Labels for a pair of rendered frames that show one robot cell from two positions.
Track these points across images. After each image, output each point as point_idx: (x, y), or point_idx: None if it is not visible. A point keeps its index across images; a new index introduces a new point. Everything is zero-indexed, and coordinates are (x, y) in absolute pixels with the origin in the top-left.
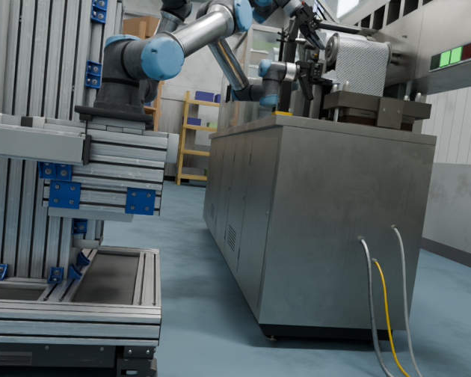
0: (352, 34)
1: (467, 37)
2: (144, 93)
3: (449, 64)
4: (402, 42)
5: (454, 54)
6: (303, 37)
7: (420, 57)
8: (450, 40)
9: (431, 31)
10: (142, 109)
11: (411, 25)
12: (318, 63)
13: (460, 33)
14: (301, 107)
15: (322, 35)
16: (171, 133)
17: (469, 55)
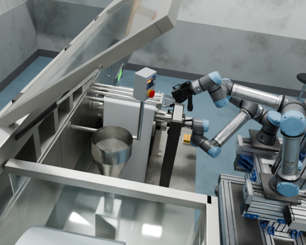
0: (109, 96)
1: (121, 63)
2: (278, 170)
3: (119, 78)
4: (105, 80)
5: (120, 73)
6: (127, 141)
7: (111, 82)
8: (118, 67)
9: (114, 66)
10: (256, 135)
11: (108, 67)
12: (172, 110)
13: (120, 62)
14: (143, 172)
15: (168, 96)
16: (240, 135)
17: (123, 70)
